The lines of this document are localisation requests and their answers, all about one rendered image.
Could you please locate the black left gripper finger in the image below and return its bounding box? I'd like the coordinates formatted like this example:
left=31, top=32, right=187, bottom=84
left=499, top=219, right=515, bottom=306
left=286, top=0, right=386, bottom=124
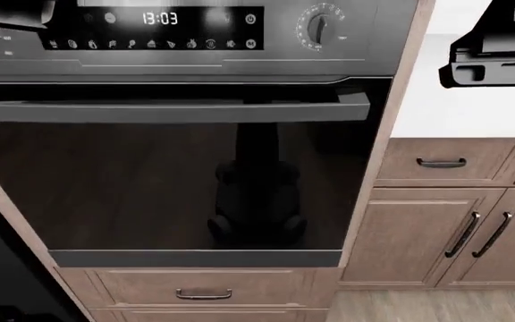
left=0, top=18, right=52, bottom=34

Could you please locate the grey oven door handle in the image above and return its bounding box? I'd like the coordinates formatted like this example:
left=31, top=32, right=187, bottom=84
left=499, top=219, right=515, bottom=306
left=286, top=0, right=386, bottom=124
left=0, top=91, right=371, bottom=124

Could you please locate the large black oven knob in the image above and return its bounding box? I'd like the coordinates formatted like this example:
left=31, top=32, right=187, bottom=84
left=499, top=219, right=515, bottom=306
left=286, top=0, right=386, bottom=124
left=305, top=13, right=331, bottom=46

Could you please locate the black oven display panel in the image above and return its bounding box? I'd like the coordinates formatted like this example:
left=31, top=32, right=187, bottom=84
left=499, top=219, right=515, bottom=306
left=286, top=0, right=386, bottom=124
left=41, top=5, right=266, bottom=52

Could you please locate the black built-in oven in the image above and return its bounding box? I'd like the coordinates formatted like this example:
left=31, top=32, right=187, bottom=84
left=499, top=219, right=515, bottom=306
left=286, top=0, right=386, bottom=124
left=0, top=0, right=419, bottom=268

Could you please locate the wide brown wooden drawer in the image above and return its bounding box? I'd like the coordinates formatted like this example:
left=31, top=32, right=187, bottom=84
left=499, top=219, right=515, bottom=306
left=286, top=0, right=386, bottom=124
left=55, top=267, right=340, bottom=310

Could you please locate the black curved drawer handle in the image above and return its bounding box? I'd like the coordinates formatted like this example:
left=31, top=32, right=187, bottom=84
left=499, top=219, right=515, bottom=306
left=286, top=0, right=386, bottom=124
left=416, top=157, right=468, bottom=169
left=175, top=287, right=233, bottom=301

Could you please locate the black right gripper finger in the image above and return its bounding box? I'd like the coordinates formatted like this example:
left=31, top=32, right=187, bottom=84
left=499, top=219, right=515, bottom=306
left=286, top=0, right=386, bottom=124
left=437, top=61, right=515, bottom=89
left=450, top=32, right=515, bottom=64

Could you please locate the black long door handle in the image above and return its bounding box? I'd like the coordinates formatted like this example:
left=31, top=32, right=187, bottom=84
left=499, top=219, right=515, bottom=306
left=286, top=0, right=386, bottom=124
left=444, top=210, right=482, bottom=259
left=471, top=211, right=514, bottom=259

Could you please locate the dark glass oven door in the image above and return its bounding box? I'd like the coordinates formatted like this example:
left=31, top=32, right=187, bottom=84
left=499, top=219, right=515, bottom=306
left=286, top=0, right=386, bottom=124
left=0, top=76, right=395, bottom=268

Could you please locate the tall brown wooden cabinet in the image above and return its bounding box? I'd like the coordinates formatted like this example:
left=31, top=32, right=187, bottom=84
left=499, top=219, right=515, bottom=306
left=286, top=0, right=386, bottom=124
left=0, top=0, right=437, bottom=322

